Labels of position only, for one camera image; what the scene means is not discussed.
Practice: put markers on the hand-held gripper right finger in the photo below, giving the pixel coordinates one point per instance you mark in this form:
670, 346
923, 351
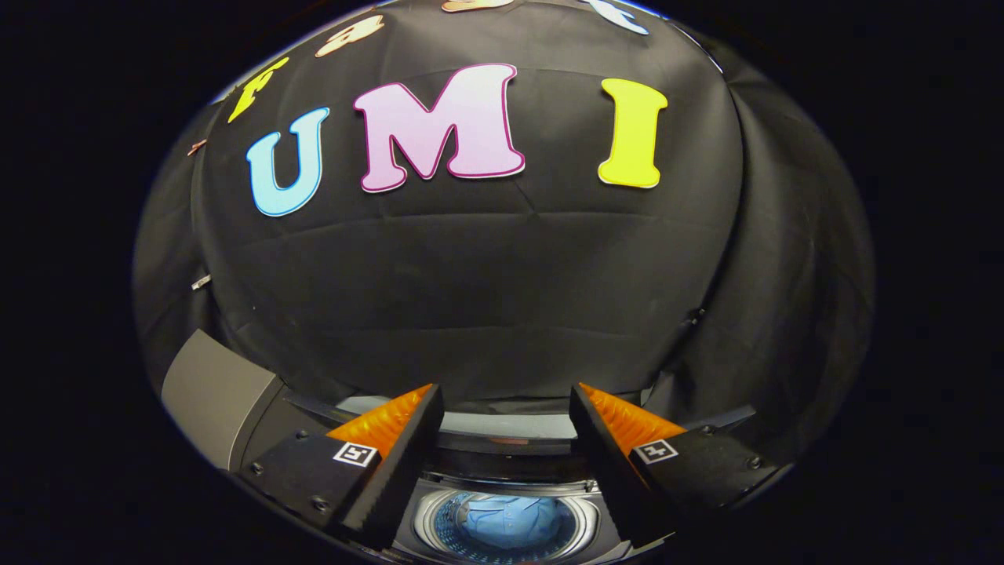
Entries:
600, 463

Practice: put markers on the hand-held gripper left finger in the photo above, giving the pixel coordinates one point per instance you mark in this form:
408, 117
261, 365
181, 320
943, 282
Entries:
408, 471

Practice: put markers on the grey washing machine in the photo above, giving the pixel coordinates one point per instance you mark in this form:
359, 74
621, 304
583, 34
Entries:
502, 428

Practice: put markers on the light blue polo shirt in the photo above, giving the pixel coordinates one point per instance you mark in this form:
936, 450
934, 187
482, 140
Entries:
510, 522

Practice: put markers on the black backdrop cloth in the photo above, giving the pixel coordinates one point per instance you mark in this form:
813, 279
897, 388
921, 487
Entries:
486, 298

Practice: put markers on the white clip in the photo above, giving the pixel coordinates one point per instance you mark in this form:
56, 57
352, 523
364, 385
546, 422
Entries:
201, 282

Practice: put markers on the pink clip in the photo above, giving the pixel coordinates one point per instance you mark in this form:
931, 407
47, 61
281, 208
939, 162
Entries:
196, 147

